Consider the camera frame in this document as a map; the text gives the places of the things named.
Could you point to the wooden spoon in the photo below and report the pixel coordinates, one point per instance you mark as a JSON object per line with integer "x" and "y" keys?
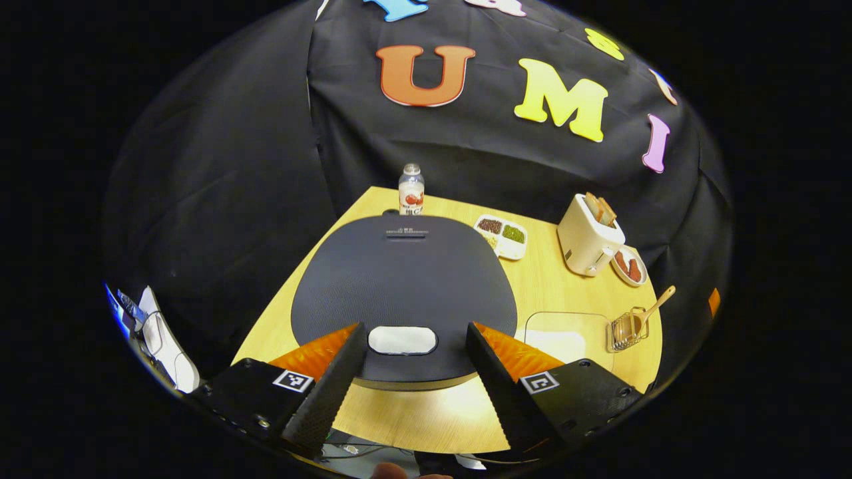
{"x": 659, "y": 305}

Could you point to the black rice cooker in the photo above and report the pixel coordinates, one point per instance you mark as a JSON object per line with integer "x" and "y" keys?
{"x": 399, "y": 279}

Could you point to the brown toast slice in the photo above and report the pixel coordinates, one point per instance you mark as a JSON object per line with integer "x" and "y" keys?
{"x": 607, "y": 211}
{"x": 594, "y": 206}

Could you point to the black backdrop cloth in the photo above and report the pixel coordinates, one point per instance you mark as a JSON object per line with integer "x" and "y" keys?
{"x": 233, "y": 166}

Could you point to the white toaster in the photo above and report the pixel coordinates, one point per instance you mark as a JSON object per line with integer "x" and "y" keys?
{"x": 582, "y": 246}

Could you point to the small clear water bottle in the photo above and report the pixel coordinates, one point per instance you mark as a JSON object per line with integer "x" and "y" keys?
{"x": 411, "y": 196}

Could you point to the computer monitor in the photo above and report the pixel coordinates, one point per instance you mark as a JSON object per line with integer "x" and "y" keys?
{"x": 123, "y": 309}

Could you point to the white round plate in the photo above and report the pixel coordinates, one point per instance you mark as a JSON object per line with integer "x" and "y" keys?
{"x": 618, "y": 275}

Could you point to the brown meat piece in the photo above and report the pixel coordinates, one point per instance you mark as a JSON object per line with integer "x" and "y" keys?
{"x": 622, "y": 261}
{"x": 635, "y": 271}

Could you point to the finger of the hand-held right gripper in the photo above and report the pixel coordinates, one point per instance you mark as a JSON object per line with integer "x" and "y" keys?
{"x": 713, "y": 301}

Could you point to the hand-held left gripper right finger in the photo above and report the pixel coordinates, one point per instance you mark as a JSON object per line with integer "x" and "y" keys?
{"x": 499, "y": 392}

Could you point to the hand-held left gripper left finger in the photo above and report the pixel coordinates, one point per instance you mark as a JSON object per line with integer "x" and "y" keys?
{"x": 333, "y": 392}

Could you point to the divided white bean dish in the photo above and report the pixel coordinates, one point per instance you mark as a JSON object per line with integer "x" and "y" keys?
{"x": 507, "y": 251}

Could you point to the clear plastic container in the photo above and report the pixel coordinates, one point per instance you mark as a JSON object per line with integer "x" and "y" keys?
{"x": 566, "y": 320}

